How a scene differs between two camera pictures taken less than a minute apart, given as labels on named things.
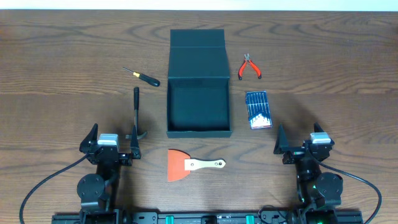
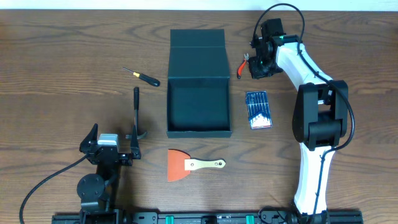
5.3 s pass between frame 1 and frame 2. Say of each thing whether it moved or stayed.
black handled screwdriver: stayed
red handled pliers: stayed
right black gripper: moved
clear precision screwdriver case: stayed
